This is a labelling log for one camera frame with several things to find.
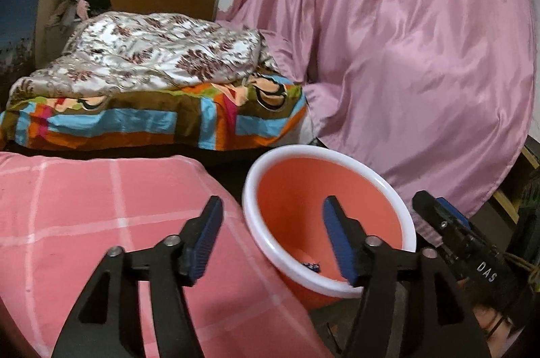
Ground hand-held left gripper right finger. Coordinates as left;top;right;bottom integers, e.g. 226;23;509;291
323;195;492;358

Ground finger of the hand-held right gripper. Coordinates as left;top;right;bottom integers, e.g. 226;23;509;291
436;197;470;230
411;190;455;246

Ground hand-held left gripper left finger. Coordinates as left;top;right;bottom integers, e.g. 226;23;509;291
51;195;224;358

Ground orange basin with white rim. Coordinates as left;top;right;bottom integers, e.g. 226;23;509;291
242;145;418;310

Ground person's right hand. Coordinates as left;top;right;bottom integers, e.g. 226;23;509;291
458;278;513;342

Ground colourful cartoon blanket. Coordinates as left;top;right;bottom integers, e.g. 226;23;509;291
0;73;308;152

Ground pink curtain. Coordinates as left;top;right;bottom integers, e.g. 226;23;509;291
217;0;538;215

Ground floral quilt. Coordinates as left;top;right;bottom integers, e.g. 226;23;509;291
8;11;281;101

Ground wooden headboard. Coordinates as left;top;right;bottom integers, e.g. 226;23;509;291
107;0;219;21

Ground blue dotted fabric wardrobe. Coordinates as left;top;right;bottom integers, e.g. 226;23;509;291
0;0;47;76

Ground brown rope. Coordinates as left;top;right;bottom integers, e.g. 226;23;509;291
502;250;540;272

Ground wooden frame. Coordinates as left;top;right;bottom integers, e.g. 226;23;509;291
493;147;540;224

